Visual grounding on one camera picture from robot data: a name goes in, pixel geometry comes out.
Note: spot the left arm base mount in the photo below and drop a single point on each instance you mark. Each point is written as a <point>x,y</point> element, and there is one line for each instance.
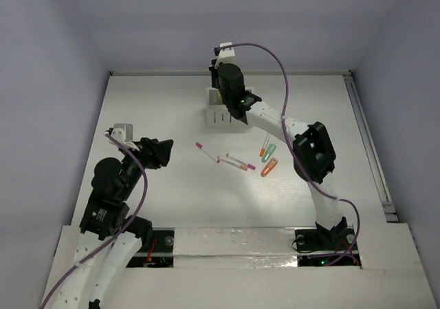
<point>159,253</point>

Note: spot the white two-compartment slotted organizer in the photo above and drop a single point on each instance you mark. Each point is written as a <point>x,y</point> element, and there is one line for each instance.
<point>217,114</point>

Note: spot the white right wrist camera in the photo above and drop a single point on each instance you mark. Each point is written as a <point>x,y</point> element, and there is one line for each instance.
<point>225,54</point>

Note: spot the white marker pink caps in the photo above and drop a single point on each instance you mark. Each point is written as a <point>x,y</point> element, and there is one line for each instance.
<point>211,156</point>

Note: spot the aluminium rail right side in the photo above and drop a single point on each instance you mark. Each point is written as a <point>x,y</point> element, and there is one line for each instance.
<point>388,207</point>

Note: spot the green correction tape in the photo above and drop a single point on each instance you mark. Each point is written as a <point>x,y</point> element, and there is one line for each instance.
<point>267,152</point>

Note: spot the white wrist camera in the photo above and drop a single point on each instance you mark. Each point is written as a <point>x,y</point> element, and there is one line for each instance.
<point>122,133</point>
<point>225,54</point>

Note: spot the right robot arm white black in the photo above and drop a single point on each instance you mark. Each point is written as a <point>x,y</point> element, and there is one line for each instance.
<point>313,151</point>

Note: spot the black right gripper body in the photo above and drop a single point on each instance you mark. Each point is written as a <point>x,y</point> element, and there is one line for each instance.
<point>216,81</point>

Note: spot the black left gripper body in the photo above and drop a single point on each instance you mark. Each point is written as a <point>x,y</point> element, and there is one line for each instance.
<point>151,153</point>

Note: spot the white marker purple cap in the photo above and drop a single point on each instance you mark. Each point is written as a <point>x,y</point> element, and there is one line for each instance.
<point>248,165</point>

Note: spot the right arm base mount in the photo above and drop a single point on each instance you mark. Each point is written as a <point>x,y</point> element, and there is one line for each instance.
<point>313,252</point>

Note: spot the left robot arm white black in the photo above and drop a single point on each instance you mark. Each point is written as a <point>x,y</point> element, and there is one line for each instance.
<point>110,231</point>

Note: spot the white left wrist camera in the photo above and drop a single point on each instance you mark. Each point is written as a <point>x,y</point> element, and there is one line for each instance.
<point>122,133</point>

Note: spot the white marker orange cap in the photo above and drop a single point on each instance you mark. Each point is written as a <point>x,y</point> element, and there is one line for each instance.
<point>265,144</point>

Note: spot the white marker salmon cap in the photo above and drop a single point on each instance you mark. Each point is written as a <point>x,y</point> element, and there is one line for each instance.
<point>234,164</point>

